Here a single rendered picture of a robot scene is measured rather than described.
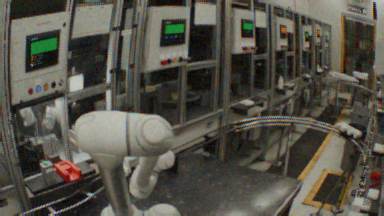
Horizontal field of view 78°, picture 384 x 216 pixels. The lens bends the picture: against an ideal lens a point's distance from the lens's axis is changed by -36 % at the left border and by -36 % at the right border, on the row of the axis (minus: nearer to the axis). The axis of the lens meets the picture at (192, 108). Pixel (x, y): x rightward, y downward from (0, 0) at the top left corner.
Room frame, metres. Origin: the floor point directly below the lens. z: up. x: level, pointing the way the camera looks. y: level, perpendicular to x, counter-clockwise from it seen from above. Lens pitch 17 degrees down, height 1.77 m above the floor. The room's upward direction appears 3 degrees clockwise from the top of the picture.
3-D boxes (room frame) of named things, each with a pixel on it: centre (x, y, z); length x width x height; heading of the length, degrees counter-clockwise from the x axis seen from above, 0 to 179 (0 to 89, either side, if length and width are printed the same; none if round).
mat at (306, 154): (5.25, -2.56, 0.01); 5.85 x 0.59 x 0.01; 144
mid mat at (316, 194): (2.81, -1.72, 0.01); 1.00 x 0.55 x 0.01; 144
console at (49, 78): (1.48, 0.92, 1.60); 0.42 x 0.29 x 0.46; 144
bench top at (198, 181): (1.63, 0.02, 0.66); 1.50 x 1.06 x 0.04; 144
